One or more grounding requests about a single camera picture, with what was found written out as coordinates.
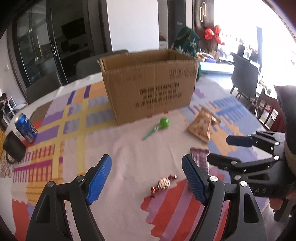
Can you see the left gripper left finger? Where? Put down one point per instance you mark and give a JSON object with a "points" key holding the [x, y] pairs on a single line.
{"points": [[49, 219]]}

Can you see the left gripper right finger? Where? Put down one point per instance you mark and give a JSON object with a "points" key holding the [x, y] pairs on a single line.
{"points": [[243, 221]]}

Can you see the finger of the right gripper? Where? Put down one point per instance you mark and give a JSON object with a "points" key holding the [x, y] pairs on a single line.
{"points": [[261, 172], [270, 142]]}

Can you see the person right hand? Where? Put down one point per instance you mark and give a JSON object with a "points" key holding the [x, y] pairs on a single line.
{"points": [[276, 203]]}

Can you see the maroon striped snack packet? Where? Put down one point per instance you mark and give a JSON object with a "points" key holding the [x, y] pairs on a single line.
{"points": [[200, 157]]}

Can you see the gold biscuit packet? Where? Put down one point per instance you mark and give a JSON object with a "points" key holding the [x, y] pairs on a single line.
{"points": [[200, 127]]}

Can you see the dark dining chair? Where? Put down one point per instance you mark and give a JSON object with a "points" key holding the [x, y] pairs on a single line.
{"points": [[244, 77]]}

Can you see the shiny foil wrapped candy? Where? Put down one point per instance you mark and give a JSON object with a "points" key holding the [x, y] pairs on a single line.
{"points": [[162, 184]]}

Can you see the black mug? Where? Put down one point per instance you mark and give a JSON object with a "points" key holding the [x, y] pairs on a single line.
{"points": [[15, 149]]}

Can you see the green wrapped lollipop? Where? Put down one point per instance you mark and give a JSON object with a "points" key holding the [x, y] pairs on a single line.
{"points": [[162, 125]]}

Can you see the colourful patterned tablecloth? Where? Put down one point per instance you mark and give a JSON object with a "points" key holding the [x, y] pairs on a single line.
{"points": [[76, 128]]}

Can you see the blue pepsi can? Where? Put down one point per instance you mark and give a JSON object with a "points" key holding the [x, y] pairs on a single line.
{"points": [[25, 128]]}

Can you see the yellow woven coaster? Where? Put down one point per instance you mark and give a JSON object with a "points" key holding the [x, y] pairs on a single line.
{"points": [[6, 170]]}

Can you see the red bow decoration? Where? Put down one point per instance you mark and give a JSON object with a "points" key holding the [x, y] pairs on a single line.
{"points": [[214, 34]]}

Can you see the brown cardboard box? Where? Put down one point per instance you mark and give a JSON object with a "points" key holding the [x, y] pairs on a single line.
{"points": [[142, 84]]}

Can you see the green knitted christmas bag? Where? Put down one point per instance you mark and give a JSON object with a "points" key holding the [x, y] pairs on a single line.
{"points": [[187, 42]]}

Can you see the black glass cabinet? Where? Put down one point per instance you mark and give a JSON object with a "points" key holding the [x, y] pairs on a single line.
{"points": [[54, 36]]}

